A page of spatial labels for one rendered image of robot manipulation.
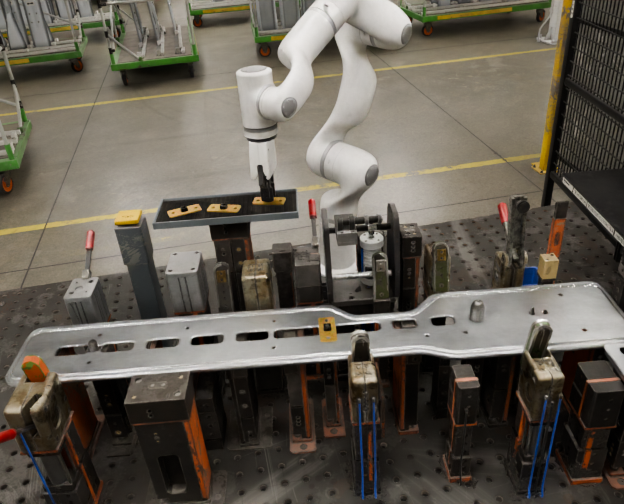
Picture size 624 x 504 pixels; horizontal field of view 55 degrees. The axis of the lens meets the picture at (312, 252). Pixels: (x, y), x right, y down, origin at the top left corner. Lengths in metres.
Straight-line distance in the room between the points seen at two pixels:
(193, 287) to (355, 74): 0.74
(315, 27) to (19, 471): 1.29
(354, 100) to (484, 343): 0.77
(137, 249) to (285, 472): 0.68
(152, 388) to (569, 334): 0.88
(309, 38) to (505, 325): 0.81
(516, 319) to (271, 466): 0.66
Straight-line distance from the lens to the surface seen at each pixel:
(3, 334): 2.16
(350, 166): 1.71
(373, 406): 1.21
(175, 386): 1.24
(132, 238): 1.61
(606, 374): 1.36
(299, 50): 1.47
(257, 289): 1.43
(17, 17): 9.02
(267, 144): 1.47
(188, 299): 1.46
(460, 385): 1.25
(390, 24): 1.66
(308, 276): 1.46
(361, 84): 1.72
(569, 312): 1.47
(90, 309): 1.54
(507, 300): 1.47
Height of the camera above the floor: 1.86
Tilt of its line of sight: 32 degrees down
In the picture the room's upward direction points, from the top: 4 degrees counter-clockwise
